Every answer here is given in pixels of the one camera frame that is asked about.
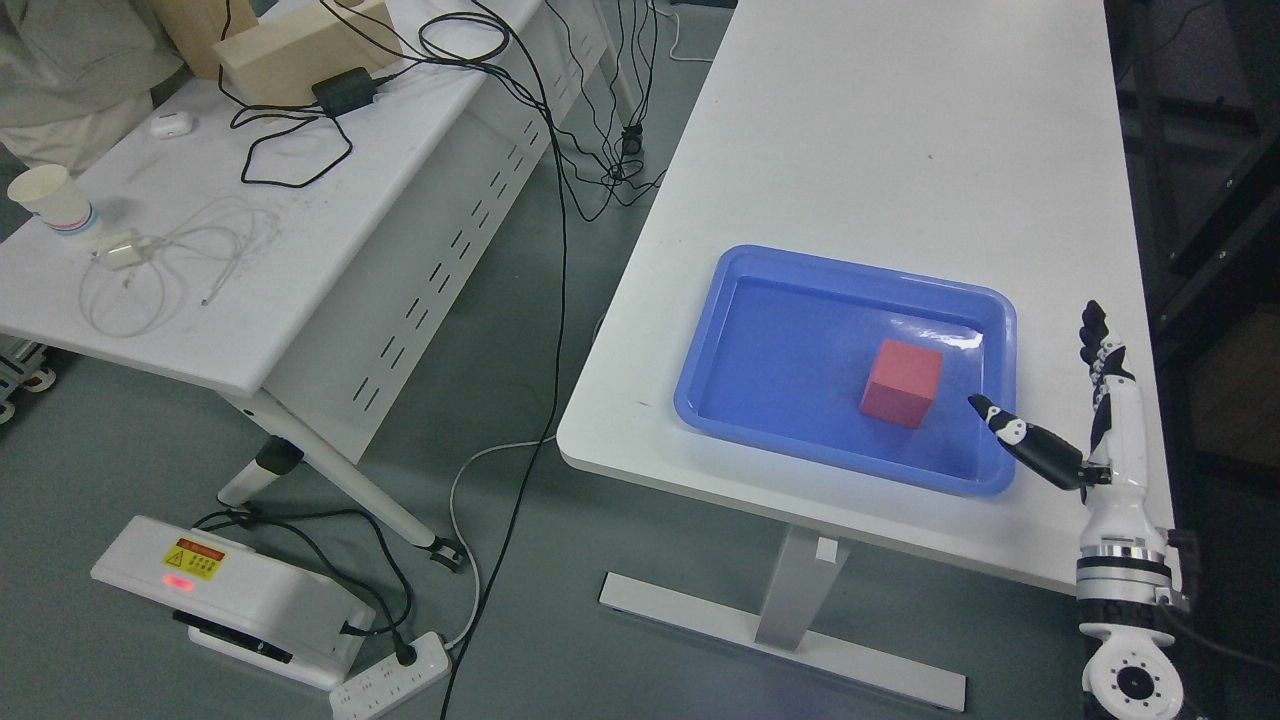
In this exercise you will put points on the black power adapter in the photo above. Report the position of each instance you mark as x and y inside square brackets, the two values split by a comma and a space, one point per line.
[347, 91]

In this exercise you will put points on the paper cup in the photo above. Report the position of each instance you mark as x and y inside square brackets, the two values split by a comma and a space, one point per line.
[51, 196]

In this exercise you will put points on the blue plastic tray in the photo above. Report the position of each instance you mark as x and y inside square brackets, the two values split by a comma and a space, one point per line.
[783, 351]

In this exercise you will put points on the white box device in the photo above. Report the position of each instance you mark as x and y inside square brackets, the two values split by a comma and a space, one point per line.
[234, 600]

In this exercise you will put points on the wooden block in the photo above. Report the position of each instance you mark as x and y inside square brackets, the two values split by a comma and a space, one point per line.
[277, 62]

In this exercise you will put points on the white folding table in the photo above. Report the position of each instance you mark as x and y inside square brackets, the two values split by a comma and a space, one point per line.
[306, 309]

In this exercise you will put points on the person in beige clothes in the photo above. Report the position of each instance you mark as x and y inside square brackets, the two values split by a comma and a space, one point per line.
[78, 76]

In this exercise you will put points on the pink block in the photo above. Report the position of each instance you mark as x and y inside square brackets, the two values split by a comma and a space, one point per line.
[902, 383]

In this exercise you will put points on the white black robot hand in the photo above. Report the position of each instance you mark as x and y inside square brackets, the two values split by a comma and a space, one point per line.
[1112, 476]

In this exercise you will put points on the white power strip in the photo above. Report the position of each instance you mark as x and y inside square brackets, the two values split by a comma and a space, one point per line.
[387, 684]

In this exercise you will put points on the white earbuds case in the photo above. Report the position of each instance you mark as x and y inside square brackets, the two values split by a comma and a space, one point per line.
[171, 125]

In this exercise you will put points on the black metal shelf rack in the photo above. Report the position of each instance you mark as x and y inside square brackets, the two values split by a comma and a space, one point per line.
[1197, 85]

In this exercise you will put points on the white standing desk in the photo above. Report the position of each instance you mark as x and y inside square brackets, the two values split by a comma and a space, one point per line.
[970, 141]

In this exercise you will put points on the white charger with cable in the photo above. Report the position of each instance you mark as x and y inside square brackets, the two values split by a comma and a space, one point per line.
[138, 281]

